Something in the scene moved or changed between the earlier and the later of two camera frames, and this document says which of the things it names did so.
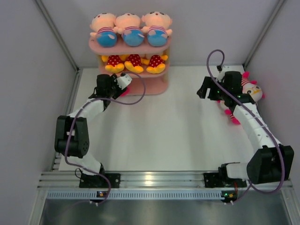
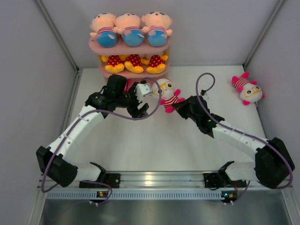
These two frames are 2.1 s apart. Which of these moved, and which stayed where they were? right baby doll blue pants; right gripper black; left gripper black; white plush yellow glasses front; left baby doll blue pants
Moved: left gripper black; right gripper black; white plush yellow glasses front
Stayed: right baby doll blue pants; left baby doll blue pants
